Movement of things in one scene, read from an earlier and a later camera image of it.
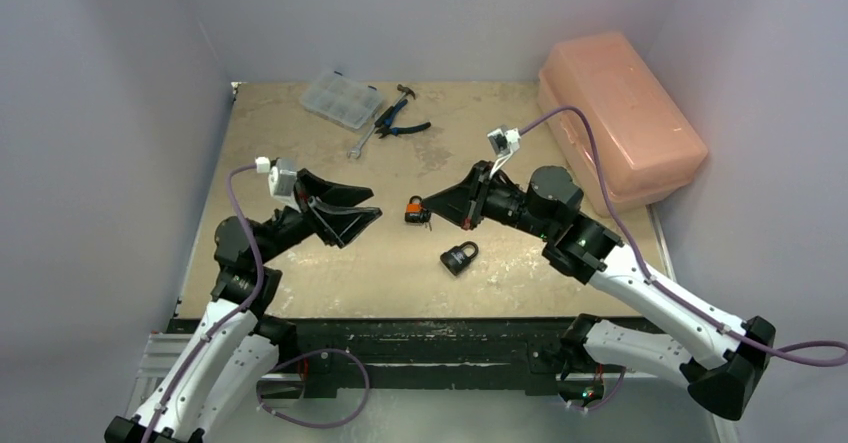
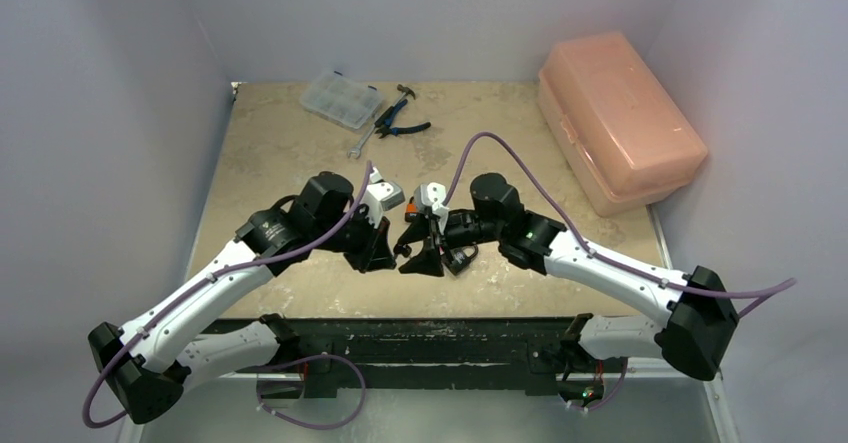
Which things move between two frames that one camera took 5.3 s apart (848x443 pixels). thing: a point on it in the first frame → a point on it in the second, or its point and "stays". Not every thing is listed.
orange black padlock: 414,211 stays
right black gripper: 477,195 → 433,234
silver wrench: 356,151 stays
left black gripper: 332,223 → 375,253
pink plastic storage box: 647,145 stays
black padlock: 455,258 stays
